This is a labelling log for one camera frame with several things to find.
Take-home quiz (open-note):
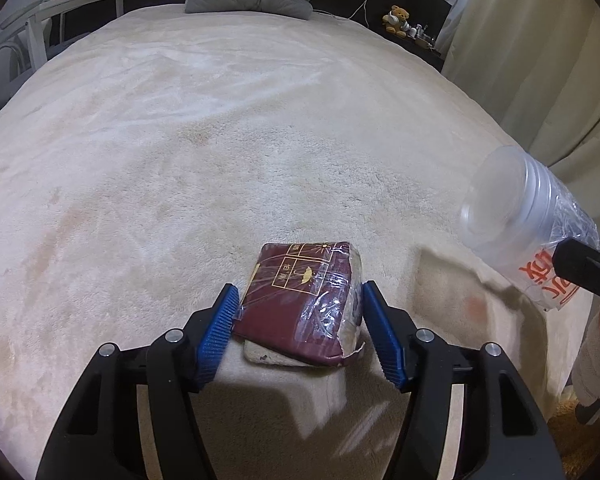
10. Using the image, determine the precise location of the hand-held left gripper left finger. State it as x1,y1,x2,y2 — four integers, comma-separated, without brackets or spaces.
35,282,241,480

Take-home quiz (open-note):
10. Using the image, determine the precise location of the orange fuzzy cloth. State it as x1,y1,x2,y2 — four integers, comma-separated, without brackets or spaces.
550,400,598,480

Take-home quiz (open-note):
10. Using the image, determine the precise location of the clear plastic cup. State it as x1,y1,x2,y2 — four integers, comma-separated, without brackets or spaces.
459,145,600,313

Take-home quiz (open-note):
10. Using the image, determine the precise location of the group of small bottles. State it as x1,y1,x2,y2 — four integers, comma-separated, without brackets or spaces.
407,22,438,51

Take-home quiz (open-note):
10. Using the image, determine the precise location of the black nightstand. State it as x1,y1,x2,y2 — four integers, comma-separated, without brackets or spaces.
380,30,446,71

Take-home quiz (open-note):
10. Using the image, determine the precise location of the flat grey pillow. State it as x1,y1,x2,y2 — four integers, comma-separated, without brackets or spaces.
185,0,313,21

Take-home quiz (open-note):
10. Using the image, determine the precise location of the cream curtain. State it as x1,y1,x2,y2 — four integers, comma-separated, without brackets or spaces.
440,0,600,221

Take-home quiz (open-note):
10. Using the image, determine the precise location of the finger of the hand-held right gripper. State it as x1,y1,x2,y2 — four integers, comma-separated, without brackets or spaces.
551,238,600,313

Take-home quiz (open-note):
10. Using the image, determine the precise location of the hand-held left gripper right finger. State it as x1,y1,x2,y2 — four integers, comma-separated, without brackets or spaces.
361,280,566,480

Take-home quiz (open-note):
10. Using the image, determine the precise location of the dark red packet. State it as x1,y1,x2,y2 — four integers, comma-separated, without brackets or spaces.
232,241,367,368

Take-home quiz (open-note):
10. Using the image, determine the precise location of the yellow teddy bear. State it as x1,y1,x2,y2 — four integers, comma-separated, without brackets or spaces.
382,5,412,38

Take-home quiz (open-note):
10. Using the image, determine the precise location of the white charger cable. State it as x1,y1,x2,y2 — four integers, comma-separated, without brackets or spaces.
312,0,373,23

